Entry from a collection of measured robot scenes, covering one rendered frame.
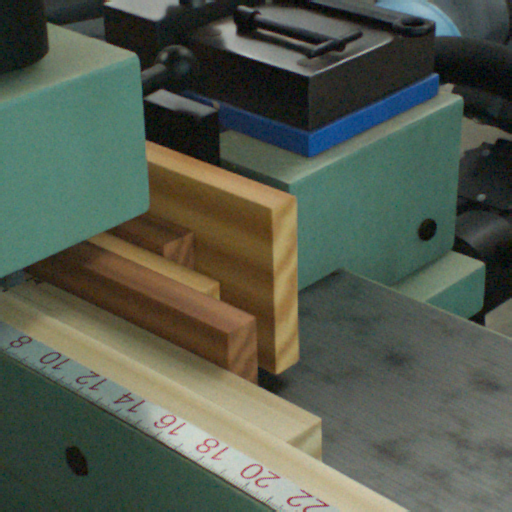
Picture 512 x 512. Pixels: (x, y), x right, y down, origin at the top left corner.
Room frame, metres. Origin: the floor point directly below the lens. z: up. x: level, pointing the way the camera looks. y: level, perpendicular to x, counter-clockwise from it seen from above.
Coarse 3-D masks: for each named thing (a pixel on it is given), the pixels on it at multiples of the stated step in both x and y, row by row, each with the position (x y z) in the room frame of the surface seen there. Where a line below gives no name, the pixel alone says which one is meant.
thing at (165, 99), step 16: (160, 96) 0.57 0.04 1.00; (176, 96) 0.57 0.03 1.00; (144, 112) 0.57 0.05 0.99; (160, 112) 0.56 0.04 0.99; (176, 112) 0.56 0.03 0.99; (192, 112) 0.56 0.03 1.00; (208, 112) 0.56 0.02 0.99; (160, 128) 0.57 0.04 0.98; (176, 128) 0.56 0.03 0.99; (192, 128) 0.55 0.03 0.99; (208, 128) 0.55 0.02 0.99; (224, 128) 0.62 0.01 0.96; (160, 144) 0.57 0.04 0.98; (176, 144) 0.56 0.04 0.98; (192, 144) 0.55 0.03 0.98; (208, 144) 0.55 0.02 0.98; (208, 160) 0.55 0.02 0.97
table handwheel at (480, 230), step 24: (456, 48) 0.74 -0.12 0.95; (480, 48) 0.74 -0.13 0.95; (504, 48) 0.73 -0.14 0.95; (456, 72) 0.74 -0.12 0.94; (480, 72) 0.73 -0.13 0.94; (504, 72) 0.72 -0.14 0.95; (504, 96) 0.72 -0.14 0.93; (480, 216) 0.75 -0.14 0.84; (456, 240) 0.72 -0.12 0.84; (480, 240) 0.73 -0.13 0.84; (504, 240) 0.72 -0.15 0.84; (504, 264) 0.72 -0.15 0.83; (504, 288) 0.72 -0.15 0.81; (480, 312) 0.71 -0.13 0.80
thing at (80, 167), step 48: (96, 48) 0.51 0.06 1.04; (0, 96) 0.46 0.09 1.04; (48, 96) 0.47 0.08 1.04; (96, 96) 0.49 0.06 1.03; (0, 144) 0.46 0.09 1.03; (48, 144) 0.47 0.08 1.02; (96, 144) 0.49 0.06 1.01; (144, 144) 0.51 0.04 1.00; (0, 192) 0.45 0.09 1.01; (48, 192) 0.47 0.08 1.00; (96, 192) 0.49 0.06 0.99; (144, 192) 0.50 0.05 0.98; (0, 240) 0.45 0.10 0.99; (48, 240) 0.47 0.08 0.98
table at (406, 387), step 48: (336, 288) 0.56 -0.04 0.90; (384, 288) 0.56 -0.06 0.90; (432, 288) 0.61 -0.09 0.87; (480, 288) 0.64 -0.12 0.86; (336, 336) 0.52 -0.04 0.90; (384, 336) 0.52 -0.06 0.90; (432, 336) 0.52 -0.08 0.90; (480, 336) 0.52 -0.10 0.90; (288, 384) 0.48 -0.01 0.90; (336, 384) 0.48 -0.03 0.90; (384, 384) 0.48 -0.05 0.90; (432, 384) 0.48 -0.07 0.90; (480, 384) 0.48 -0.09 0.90; (336, 432) 0.45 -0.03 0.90; (384, 432) 0.45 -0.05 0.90; (432, 432) 0.45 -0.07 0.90; (480, 432) 0.45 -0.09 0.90; (0, 480) 0.43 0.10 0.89; (384, 480) 0.42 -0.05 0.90; (432, 480) 0.42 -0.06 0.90; (480, 480) 0.42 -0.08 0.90
